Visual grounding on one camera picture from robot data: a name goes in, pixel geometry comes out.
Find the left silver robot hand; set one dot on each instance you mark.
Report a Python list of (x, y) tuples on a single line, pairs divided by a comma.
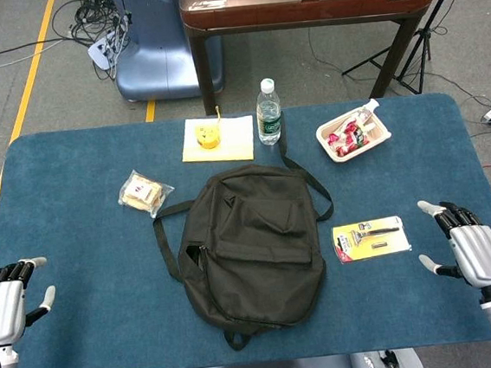
[(0, 303)]

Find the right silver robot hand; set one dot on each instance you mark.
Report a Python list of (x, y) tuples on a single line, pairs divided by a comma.
[(480, 248)]

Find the black backpack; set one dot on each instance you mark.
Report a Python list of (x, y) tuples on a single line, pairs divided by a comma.
[(251, 244)]

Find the blue table mat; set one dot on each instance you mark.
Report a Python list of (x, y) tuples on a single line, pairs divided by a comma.
[(83, 260)]

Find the yellow razor blister pack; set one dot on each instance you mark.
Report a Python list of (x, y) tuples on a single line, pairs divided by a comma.
[(370, 241)]

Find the white plastic food tray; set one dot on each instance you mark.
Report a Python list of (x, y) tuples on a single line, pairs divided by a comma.
[(377, 134)]

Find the red snack packets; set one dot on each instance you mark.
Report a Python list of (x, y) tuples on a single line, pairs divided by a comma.
[(347, 139)]

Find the white squeeze tube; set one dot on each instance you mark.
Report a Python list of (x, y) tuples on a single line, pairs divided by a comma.
[(371, 109)]

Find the bagged sliced bread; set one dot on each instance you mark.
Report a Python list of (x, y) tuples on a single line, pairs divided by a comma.
[(142, 193)]

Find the black tripod stand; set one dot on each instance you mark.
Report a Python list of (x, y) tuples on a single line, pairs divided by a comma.
[(424, 32)]

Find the clear plastic water bottle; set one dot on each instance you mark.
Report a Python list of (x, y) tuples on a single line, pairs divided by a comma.
[(268, 116)]

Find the yellow tape measure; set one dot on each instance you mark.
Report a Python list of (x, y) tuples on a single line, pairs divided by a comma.
[(207, 136)]

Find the cream paper pad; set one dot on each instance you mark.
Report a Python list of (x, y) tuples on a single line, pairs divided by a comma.
[(233, 144)]

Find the brown mahjong table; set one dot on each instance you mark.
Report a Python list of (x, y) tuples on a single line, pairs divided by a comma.
[(307, 8)]

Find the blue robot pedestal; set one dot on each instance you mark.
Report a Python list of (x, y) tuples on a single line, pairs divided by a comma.
[(158, 49)]

